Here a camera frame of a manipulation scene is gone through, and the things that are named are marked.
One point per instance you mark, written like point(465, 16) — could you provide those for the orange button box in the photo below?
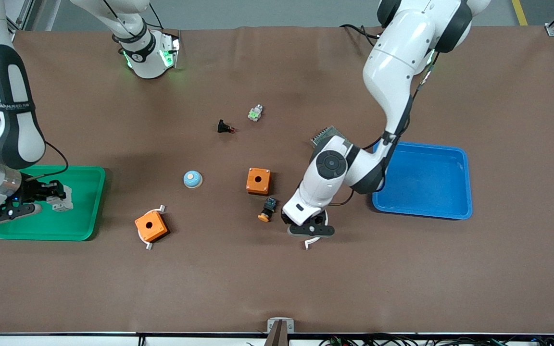
point(258, 180)
point(151, 226)

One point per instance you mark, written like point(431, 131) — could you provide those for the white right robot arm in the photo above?
point(12, 134)

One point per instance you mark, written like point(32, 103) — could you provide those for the orange box with bracket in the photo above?
point(161, 209)

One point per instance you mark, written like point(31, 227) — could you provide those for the grey metal table bracket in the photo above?
point(280, 326)

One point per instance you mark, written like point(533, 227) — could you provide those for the white red circuit breaker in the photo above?
point(64, 204)

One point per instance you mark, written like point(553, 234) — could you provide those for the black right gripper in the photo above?
point(35, 190)

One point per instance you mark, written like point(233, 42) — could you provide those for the white curved plastic arc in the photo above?
point(311, 241)

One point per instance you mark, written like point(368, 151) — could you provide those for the green white push switch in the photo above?
point(256, 113)

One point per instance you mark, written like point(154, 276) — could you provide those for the metal mesh power supply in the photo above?
point(324, 133)

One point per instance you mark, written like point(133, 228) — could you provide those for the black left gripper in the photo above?
point(285, 219)

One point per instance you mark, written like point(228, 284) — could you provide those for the orange head black push button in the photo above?
point(268, 209)

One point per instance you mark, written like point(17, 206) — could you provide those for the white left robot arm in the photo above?
point(397, 62)

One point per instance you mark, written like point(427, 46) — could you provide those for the green plastic tray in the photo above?
point(82, 202)

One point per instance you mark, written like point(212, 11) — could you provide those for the blue dome buzzer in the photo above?
point(193, 179)

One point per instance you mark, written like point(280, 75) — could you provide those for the blue plastic tray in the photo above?
point(426, 180)

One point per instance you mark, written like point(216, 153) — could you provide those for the brown table cover mat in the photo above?
point(277, 278)

